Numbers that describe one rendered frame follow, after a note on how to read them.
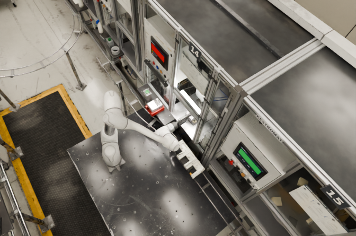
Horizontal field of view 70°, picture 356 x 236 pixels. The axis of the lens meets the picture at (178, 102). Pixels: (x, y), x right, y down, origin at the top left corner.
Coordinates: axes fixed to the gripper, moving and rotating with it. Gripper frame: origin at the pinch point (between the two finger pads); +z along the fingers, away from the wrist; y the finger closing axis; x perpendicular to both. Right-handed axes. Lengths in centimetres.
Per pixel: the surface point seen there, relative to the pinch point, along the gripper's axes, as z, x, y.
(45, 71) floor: -95, 224, -103
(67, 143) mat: -116, 95, -102
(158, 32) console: -7, 44, 78
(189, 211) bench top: -47, -68, -36
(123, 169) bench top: -77, 2, -35
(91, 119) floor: -75, 111, -103
